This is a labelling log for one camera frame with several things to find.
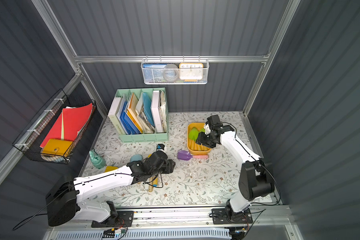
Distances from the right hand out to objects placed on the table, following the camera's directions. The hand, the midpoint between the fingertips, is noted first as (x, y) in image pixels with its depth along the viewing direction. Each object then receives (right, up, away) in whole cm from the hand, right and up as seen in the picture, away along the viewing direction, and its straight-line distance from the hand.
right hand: (203, 141), depth 87 cm
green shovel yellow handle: (-5, +2, +18) cm, 19 cm away
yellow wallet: (-67, -1, -23) cm, 71 cm away
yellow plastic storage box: (0, -6, +10) cm, 12 cm away
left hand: (-18, -12, -7) cm, 22 cm away
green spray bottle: (-62, -12, -1) cm, 63 cm away
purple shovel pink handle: (-10, -11, +9) cm, 17 cm away
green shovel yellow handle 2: (+2, +6, +21) cm, 22 cm away
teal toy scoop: (-43, -12, +9) cm, 45 cm away
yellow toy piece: (-58, -18, +6) cm, 61 cm away
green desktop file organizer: (-38, +16, +4) cm, 41 cm away
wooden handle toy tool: (-30, -25, -5) cm, 39 cm away
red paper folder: (-68, +11, -13) cm, 70 cm away
